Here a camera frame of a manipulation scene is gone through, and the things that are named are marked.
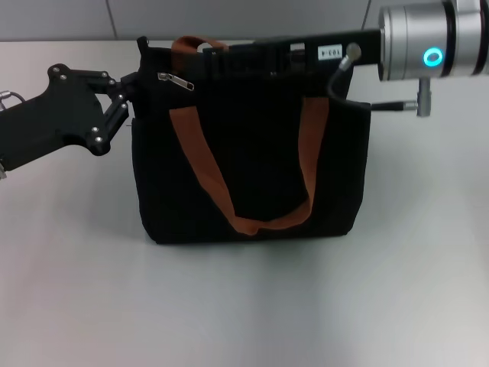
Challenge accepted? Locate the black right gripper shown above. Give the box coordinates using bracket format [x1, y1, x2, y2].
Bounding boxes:
[202, 29, 383, 80]

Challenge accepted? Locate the left gripper cable with connector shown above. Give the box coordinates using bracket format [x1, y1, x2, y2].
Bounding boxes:
[0, 89, 26, 180]

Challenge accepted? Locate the silver zipper pull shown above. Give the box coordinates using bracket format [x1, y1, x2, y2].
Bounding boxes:
[157, 71, 195, 92]

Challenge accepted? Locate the black bag with brown straps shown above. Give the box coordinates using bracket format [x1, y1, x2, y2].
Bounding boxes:
[131, 35, 372, 248]

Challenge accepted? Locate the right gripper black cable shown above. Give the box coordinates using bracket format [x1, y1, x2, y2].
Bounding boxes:
[329, 41, 433, 119]

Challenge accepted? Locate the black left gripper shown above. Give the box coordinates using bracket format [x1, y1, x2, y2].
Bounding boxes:
[0, 63, 141, 174]

